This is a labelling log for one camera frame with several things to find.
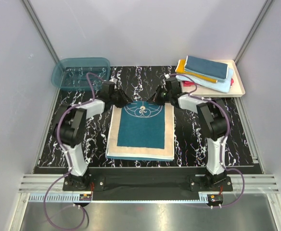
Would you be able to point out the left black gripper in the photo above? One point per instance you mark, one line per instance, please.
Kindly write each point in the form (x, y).
(124, 99)

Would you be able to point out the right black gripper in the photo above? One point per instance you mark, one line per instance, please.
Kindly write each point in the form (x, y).
(154, 99)

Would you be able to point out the teal beige bordered towel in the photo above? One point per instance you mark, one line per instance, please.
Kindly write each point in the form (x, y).
(142, 131)

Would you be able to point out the yellow bear towel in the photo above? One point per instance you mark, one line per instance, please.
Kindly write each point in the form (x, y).
(180, 69)

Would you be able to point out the blue beige patterned towel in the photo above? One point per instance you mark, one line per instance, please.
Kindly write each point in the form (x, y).
(206, 67)

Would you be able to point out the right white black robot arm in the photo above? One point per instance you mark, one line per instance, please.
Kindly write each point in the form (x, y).
(214, 122)

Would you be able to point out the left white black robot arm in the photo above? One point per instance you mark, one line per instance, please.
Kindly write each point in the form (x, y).
(70, 126)

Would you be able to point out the pink folded towel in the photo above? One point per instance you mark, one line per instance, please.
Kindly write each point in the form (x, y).
(188, 83)

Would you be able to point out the teal plastic basket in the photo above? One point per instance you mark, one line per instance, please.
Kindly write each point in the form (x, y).
(75, 74)

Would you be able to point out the light blue folded towel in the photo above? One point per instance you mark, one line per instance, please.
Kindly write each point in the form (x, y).
(223, 86)

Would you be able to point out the white plastic tray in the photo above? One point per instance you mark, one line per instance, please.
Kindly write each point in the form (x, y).
(236, 90)

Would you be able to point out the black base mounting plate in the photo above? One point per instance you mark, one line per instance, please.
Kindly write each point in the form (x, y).
(147, 184)

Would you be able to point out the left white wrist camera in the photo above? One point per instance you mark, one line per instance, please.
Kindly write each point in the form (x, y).
(114, 80)

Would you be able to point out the slotted aluminium cable rail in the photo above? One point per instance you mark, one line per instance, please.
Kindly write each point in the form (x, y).
(61, 197)

